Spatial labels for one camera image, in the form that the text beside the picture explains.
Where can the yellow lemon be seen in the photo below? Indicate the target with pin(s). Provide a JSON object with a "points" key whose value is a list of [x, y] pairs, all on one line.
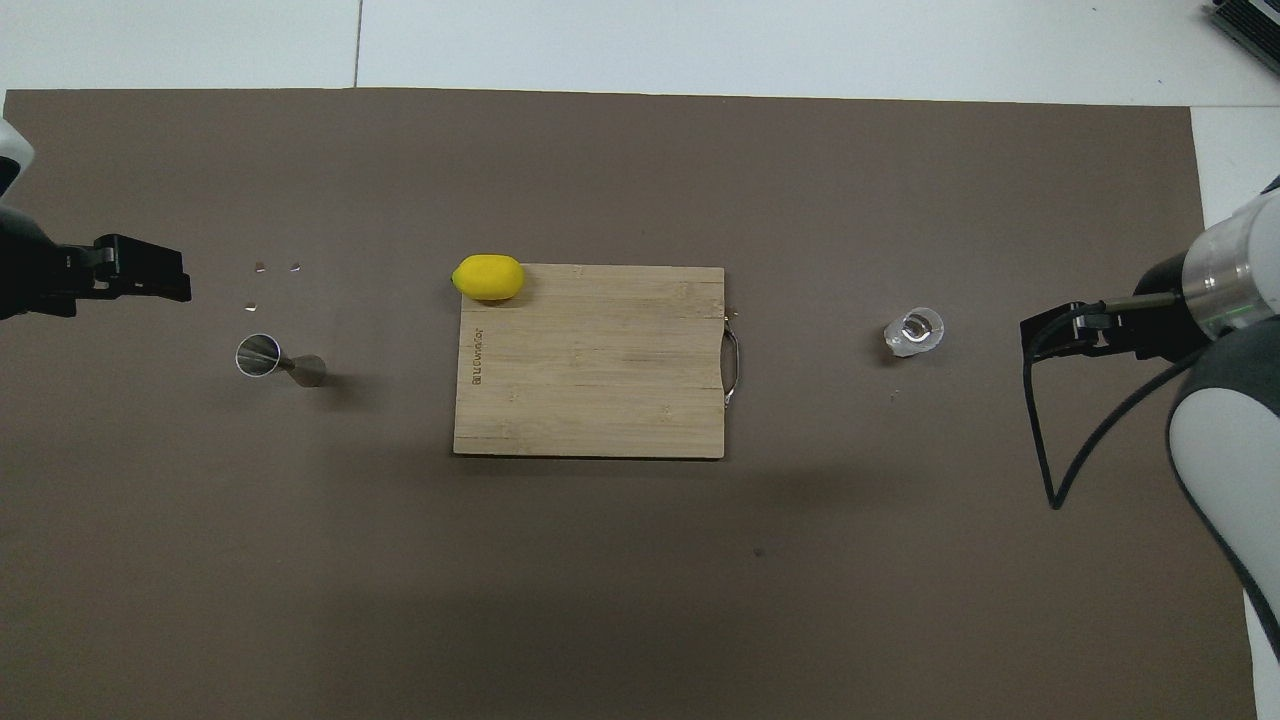
{"points": [[488, 278]]}

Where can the bamboo cutting board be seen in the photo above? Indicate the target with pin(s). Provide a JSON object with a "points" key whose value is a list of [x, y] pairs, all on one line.
{"points": [[590, 370]]}

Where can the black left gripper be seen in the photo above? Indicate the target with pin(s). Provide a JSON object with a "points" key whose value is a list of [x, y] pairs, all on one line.
{"points": [[40, 280]]}

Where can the small clear glass cup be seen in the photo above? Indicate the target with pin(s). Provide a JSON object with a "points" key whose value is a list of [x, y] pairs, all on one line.
{"points": [[914, 331]]}

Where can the brown table mat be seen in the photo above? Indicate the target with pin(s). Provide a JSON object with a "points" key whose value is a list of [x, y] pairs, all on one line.
{"points": [[300, 550]]}

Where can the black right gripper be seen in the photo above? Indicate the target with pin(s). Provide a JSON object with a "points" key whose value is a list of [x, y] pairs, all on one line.
{"points": [[1165, 320]]}

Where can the steel double jigger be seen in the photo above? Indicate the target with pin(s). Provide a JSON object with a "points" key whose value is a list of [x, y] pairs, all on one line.
{"points": [[260, 355]]}

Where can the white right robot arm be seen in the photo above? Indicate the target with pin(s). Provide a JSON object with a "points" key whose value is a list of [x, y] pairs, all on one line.
{"points": [[1230, 450]]}

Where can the grey ribbed metal device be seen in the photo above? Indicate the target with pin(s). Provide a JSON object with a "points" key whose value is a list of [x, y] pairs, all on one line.
{"points": [[1248, 22]]}

